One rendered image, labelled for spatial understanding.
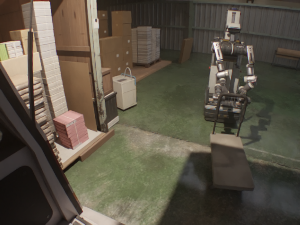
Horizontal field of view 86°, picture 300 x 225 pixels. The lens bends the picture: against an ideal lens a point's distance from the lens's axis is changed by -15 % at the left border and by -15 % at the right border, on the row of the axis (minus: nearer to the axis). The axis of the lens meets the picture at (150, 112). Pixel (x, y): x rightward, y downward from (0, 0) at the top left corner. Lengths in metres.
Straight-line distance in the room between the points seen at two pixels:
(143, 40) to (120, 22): 0.96
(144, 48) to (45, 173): 5.32
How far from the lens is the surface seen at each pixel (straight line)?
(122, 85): 3.10
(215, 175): 1.89
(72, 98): 2.72
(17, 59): 2.20
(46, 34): 2.38
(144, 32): 5.79
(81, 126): 2.38
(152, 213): 1.79
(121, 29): 5.35
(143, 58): 5.91
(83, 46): 2.42
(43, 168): 0.81
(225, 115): 3.06
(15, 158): 0.77
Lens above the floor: 1.52
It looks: 28 degrees down
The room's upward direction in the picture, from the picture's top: straight up
